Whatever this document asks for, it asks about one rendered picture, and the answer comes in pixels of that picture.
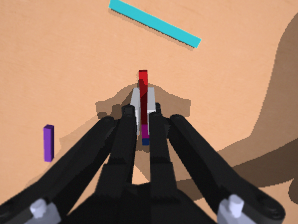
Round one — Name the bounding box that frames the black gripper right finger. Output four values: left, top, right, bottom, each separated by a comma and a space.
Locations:
147, 87, 286, 224

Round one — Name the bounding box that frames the red rod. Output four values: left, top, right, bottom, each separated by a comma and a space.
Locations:
139, 70, 148, 125

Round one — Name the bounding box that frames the short magenta block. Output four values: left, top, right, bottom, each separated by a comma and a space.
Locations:
141, 124, 149, 138

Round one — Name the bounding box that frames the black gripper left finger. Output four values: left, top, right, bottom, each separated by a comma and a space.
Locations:
0, 88, 141, 224

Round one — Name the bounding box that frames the purple rod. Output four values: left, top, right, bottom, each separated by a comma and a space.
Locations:
43, 124, 54, 162

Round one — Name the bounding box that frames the small blue block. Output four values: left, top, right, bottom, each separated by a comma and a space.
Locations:
142, 138, 149, 146

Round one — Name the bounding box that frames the turquoise rod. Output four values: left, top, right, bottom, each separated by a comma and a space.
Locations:
109, 0, 201, 48

